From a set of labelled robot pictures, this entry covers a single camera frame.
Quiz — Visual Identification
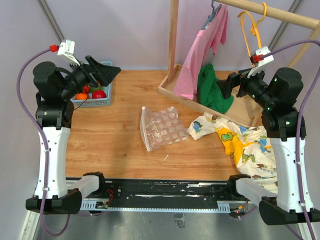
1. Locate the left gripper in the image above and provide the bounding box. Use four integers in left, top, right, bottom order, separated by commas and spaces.
59, 55, 121, 100

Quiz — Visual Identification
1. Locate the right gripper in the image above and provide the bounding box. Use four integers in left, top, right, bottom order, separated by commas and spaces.
216, 62, 276, 109

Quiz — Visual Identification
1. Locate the round green fake fruit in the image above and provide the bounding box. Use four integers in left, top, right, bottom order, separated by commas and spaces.
90, 86, 104, 93

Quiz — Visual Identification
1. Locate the red fake fruit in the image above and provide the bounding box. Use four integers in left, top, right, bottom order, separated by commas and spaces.
91, 90, 107, 99

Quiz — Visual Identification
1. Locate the orange round fake fruit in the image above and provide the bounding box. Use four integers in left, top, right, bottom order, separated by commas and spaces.
75, 93, 90, 101

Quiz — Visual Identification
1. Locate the clear zip top bag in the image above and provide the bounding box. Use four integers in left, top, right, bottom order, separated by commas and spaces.
140, 106, 190, 152

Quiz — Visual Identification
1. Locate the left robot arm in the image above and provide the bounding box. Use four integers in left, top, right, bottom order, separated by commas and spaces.
25, 55, 121, 215

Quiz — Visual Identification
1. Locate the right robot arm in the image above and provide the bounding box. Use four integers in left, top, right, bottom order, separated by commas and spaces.
217, 67, 320, 226

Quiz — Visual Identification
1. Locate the light blue plastic basket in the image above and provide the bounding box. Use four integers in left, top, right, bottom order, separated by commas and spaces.
70, 60, 113, 108

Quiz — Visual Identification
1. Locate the green cloth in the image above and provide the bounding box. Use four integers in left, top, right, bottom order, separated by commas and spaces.
197, 63, 234, 114

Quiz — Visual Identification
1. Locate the wooden clothes rack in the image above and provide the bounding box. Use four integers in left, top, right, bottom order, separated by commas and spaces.
157, 0, 320, 127

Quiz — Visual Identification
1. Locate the pink shirt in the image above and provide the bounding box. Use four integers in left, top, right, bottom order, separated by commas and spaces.
173, 4, 229, 100

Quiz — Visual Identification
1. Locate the yellow hanger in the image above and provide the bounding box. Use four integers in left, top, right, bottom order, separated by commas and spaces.
237, 2, 267, 57

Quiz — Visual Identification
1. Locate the teal hanger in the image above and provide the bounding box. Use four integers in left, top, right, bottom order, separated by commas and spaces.
201, 0, 222, 30

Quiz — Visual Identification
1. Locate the dinosaur print cloth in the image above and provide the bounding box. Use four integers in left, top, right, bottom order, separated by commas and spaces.
187, 113, 278, 193

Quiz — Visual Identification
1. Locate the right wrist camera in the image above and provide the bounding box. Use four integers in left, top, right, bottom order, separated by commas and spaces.
247, 46, 274, 78

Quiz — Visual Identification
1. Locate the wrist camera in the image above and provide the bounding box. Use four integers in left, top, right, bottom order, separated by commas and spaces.
57, 39, 83, 66
247, 46, 274, 78

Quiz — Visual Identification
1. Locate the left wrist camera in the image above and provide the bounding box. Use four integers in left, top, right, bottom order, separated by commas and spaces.
57, 39, 83, 66

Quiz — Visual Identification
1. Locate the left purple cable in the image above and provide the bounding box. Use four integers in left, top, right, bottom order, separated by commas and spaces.
15, 48, 72, 238

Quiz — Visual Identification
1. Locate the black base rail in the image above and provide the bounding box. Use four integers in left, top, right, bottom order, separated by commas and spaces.
80, 178, 250, 215

